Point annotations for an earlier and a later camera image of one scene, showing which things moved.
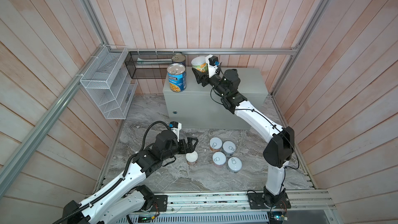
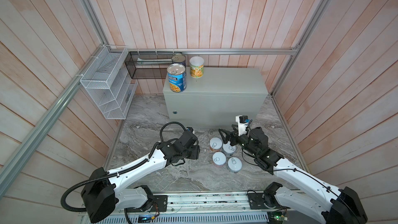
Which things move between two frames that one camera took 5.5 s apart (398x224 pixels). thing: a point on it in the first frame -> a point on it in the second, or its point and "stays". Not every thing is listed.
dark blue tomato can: (179, 58) stays
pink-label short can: (219, 159) stays
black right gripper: (204, 78) -> (232, 138)
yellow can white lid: (198, 60) stays
